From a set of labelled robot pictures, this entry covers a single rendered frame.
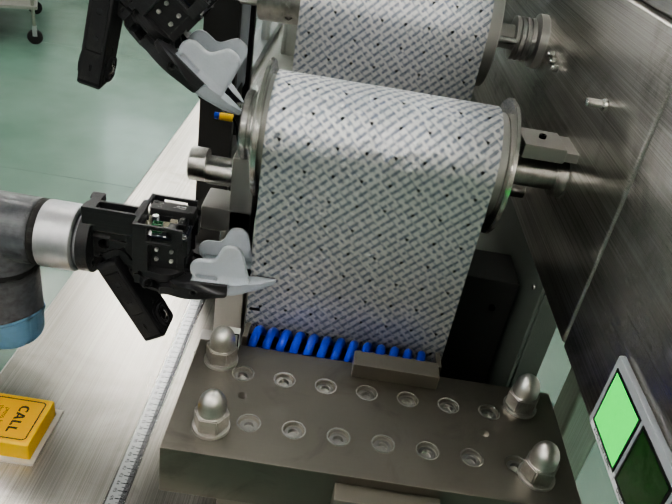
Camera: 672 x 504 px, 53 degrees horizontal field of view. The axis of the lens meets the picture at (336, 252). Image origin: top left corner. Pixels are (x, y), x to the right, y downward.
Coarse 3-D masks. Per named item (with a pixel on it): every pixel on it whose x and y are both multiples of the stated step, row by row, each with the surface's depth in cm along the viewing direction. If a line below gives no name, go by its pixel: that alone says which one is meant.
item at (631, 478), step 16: (640, 448) 46; (624, 464) 48; (640, 464) 46; (656, 464) 44; (624, 480) 48; (640, 480) 46; (656, 480) 44; (624, 496) 48; (640, 496) 45; (656, 496) 44
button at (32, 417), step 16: (0, 400) 77; (16, 400) 77; (32, 400) 78; (48, 400) 78; (0, 416) 75; (16, 416) 75; (32, 416) 76; (48, 416) 77; (0, 432) 73; (16, 432) 73; (32, 432) 74; (0, 448) 73; (16, 448) 72; (32, 448) 74
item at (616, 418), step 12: (612, 384) 52; (612, 396) 52; (624, 396) 50; (600, 408) 53; (612, 408) 51; (624, 408) 50; (600, 420) 53; (612, 420) 51; (624, 420) 49; (636, 420) 48; (600, 432) 53; (612, 432) 51; (624, 432) 49; (612, 444) 51; (624, 444) 49; (612, 456) 50
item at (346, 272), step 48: (288, 240) 72; (336, 240) 72; (384, 240) 71; (432, 240) 71; (288, 288) 75; (336, 288) 75; (384, 288) 75; (432, 288) 74; (336, 336) 78; (384, 336) 78; (432, 336) 78
